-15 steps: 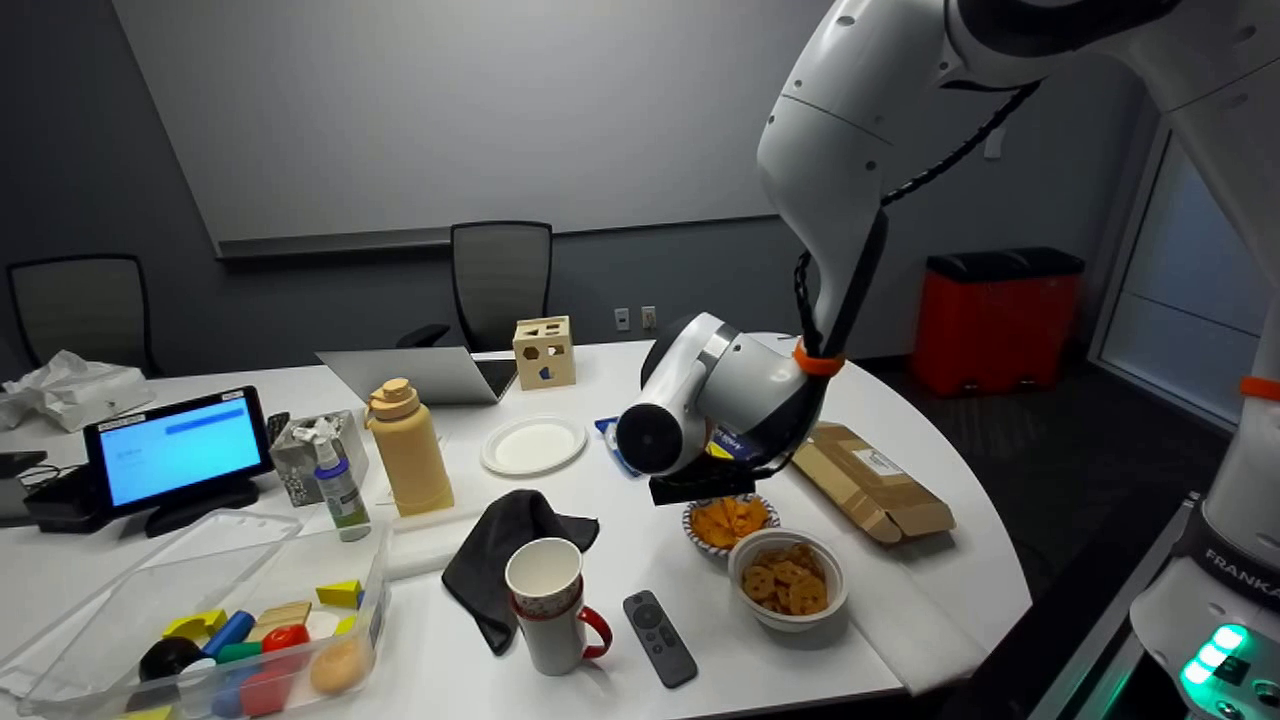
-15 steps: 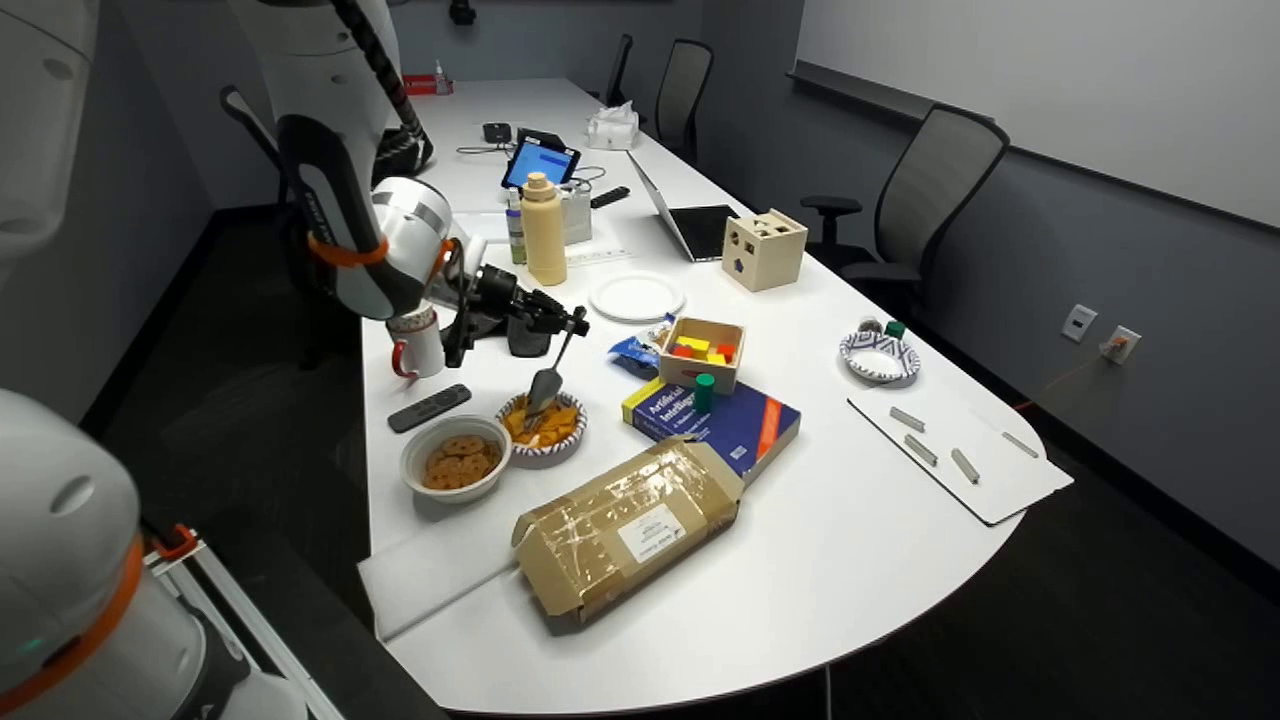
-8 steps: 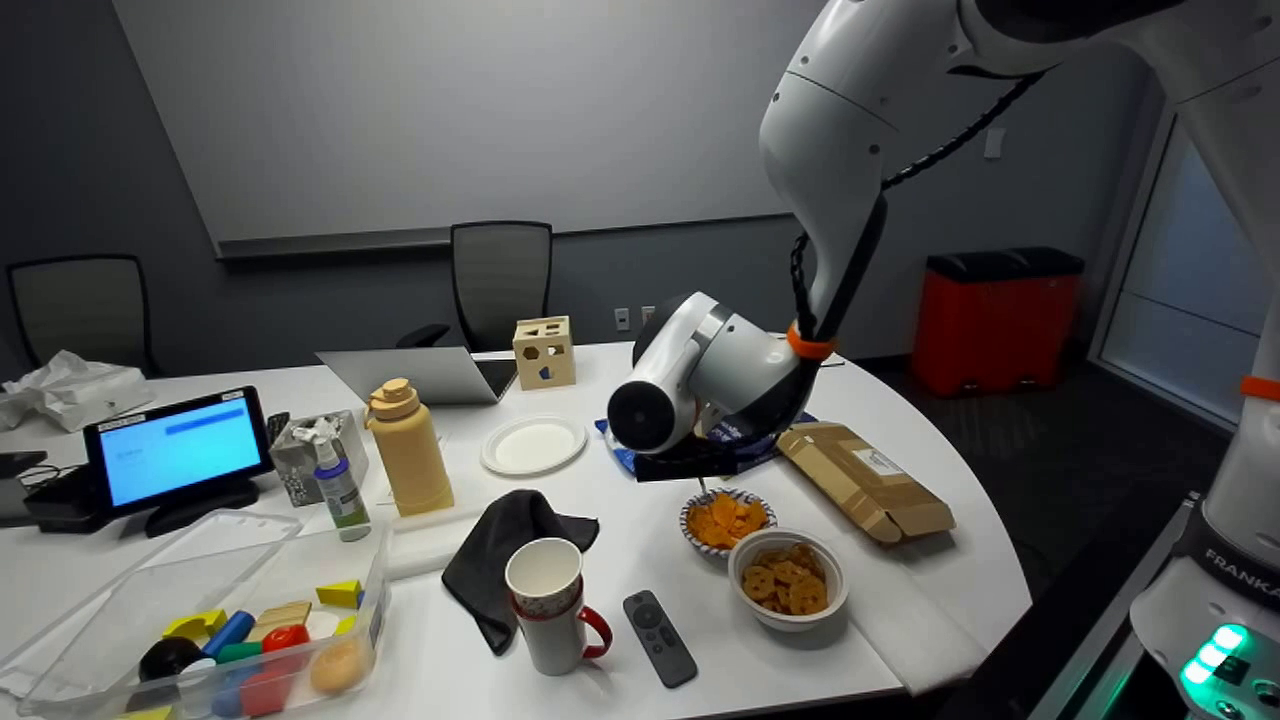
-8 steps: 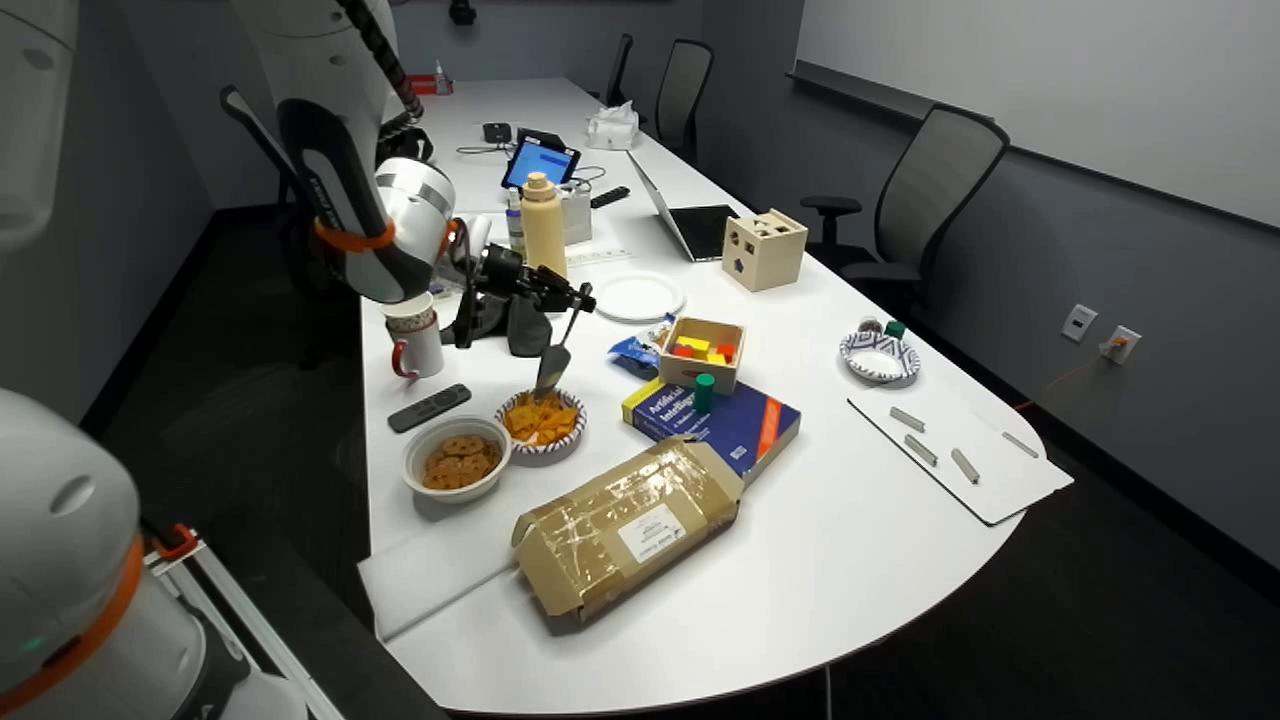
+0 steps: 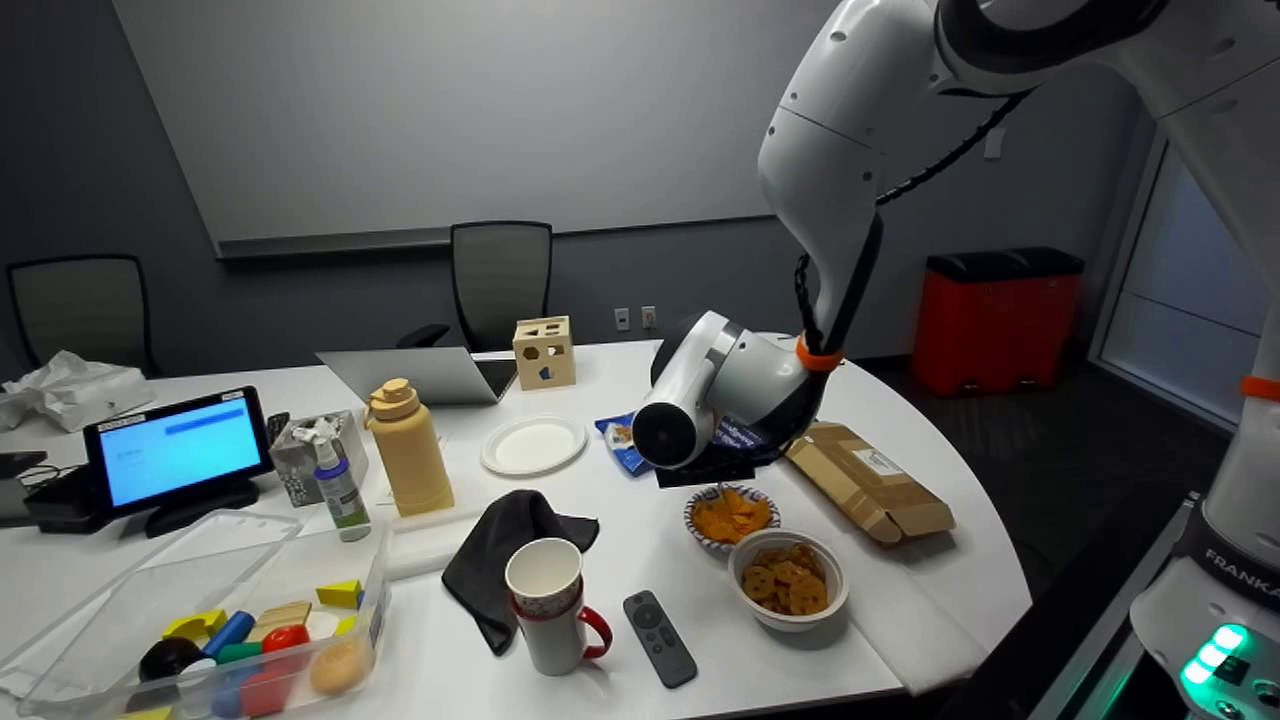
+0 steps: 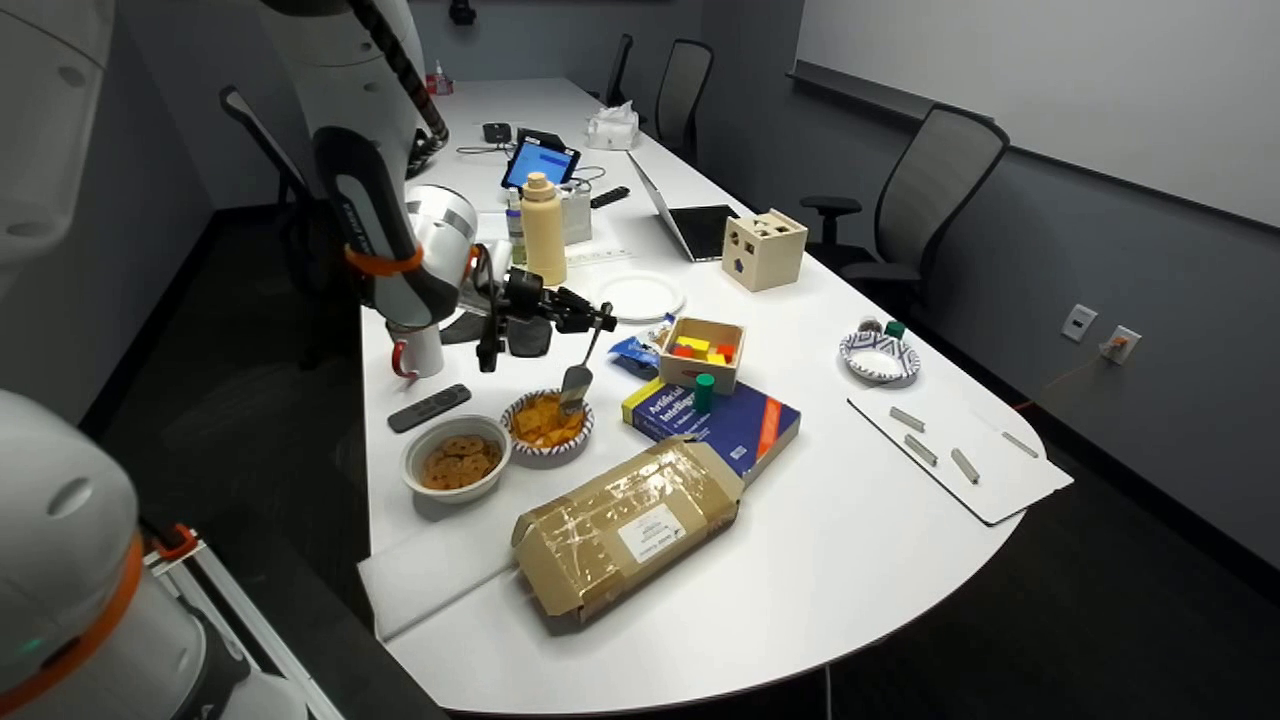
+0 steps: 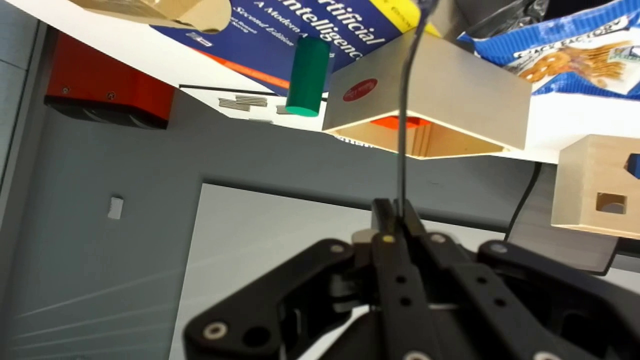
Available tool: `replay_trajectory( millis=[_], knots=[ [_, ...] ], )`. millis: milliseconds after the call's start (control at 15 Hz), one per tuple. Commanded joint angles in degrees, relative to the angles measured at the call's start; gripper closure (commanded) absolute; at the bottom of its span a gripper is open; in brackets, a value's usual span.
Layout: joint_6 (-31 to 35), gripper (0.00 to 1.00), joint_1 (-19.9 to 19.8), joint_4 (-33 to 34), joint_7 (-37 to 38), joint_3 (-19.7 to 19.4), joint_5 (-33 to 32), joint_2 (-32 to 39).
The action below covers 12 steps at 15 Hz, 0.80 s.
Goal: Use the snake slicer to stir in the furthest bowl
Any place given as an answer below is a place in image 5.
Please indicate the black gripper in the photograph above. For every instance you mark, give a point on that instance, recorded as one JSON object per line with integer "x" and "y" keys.
{"x": 720, "y": 467}

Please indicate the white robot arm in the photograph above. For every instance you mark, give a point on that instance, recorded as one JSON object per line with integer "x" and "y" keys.
{"x": 852, "y": 134}

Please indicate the blue patterned paper bowl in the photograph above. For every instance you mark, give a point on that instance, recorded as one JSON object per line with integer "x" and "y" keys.
{"x": 729, "y": 519}

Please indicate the white bowl with snacks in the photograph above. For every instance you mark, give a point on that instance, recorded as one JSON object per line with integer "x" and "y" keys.
{"x": 784, "y": 581}

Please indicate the blue snack packet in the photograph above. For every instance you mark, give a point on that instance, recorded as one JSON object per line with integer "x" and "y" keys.
{"x": 620, "y": 446}

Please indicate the taped cardboard box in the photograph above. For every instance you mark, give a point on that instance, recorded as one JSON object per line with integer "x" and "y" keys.
{"x": 867, "y": 486}

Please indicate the black remote control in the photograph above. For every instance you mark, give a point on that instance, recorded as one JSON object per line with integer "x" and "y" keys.
{"x": 663, "y": 637}

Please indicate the white round plate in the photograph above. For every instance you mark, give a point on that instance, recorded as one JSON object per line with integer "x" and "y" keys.
{"x": 533, "y": 448}

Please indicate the wooden shape sorter cube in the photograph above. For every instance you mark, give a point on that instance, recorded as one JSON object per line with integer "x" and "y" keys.
{"x": 545, "y": 354}

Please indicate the black cloth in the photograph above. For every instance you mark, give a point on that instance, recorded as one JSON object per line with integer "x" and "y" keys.
{"x": 485, "y": 560}

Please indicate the grey mesh office chair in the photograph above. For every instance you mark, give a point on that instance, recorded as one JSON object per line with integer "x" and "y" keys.
{"x": 501, "y": 280}
{"x": 82, "y": 306}

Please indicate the red bin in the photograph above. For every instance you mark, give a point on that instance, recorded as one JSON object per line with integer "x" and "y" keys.
{"x": 993, "y": 325}

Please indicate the cream plastic bottle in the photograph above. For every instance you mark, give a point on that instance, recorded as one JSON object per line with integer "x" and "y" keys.
{"x": 411, "y": 462}

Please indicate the grey laptop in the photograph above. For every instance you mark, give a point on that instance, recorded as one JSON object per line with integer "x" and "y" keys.
{"x": 407, "y": 378}

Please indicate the small spray bottle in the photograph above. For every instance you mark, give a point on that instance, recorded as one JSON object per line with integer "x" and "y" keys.
{"x": 341, "y": 492}

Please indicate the yellow toy block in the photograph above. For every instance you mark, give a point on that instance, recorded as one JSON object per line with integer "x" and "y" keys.
{"x": 338, "y": 595}

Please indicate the grey carton box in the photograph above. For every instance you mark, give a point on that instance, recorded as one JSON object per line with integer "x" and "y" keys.
{"x": 296, "y": 462}

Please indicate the tan toy egg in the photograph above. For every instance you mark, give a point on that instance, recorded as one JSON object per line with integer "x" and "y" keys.
{"x": 341, "y": 664}

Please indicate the red toy block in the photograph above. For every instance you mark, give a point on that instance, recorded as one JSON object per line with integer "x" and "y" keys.
{"x": 275, "y": 664}

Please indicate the frosted glass door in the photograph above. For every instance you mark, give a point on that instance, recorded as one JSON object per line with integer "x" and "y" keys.
{"x": 1187, "y": 293}

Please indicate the blue toy cylinder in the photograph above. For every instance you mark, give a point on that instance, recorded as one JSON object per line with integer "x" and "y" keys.
{"x": 230, "y": 632}

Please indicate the tablet with blue screen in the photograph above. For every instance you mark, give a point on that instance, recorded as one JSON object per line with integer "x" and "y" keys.
{"x": 173, "y": 448}

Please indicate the black toy ball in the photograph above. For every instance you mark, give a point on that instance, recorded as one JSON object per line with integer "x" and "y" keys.
{"x": 171, "y": 657}

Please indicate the clear plastic bin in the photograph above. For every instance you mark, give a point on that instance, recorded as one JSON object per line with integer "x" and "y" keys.
{"x": 106, "y": 584}

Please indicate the white crumpled bag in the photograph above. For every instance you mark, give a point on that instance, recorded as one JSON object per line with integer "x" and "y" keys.
{"x": 74, "y": 384}

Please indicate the white wall outlet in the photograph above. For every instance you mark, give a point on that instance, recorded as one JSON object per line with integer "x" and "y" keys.
{"x": 620, "y": 318}
{"x": 649, "y": 318}

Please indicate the wall whiteboard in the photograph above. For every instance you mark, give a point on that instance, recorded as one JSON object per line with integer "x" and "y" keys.
{"x": 465, "y": 104}

